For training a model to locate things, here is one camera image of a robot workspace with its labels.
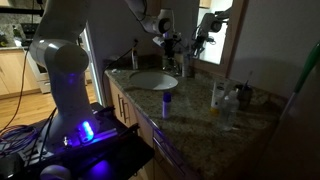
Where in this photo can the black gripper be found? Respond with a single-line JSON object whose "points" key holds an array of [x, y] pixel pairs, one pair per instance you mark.
{"points": [[169, 43]]}

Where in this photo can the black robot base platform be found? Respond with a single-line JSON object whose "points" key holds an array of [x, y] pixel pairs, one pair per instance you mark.
{"points": [[115, 153]]}

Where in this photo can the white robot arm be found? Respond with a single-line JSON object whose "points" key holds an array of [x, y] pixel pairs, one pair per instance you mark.
{"points": [[54, 48]]}

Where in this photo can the white sink basin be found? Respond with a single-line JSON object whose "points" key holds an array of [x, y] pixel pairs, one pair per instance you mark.
{"points": [[153, 80]]}

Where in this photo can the blue and white bottle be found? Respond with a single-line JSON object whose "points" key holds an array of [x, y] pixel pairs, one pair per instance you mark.
{"points": [[166, 105]]}

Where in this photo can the white tube yellow cap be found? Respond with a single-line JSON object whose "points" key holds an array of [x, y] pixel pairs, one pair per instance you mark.
{"points": [[217, 96]]}

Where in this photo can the clear plastic bottle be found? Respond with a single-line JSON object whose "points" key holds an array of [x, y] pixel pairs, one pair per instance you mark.
{"points": [[229, 109]]}

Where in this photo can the dark cup with toothbrush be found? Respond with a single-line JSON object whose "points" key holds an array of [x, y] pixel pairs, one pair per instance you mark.
{"points": [[244, 93]]}

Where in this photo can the wooden vanity cabinet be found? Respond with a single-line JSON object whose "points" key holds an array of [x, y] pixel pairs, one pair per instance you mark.
{"points": [[166, 164]]}

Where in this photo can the white kitchen oven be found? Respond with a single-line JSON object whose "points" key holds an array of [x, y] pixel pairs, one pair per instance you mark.
{"points": [[40, 72]]}

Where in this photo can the wall mirror wooden frame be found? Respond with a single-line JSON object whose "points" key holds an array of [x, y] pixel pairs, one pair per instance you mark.
{"points": [[212, 28]]}

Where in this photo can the green broom handle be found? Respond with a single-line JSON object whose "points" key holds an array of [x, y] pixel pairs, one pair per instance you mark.
{"points": [[312, 60]]}

